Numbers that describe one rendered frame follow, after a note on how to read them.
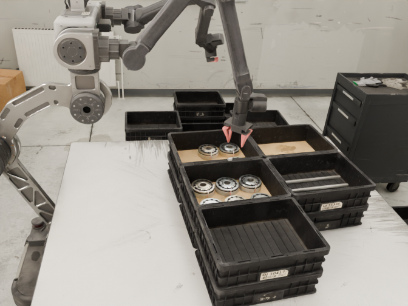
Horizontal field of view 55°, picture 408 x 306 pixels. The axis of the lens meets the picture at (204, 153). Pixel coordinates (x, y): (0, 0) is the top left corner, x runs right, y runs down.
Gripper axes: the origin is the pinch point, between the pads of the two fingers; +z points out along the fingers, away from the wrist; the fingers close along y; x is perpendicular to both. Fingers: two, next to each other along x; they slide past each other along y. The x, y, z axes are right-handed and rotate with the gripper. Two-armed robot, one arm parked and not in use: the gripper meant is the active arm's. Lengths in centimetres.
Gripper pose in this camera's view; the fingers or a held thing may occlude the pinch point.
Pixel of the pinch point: (235, 142)
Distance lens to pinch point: 162.8
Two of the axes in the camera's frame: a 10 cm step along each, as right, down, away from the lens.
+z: -0.9, 8.5, 5.1
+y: -8.6, -3.3, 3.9
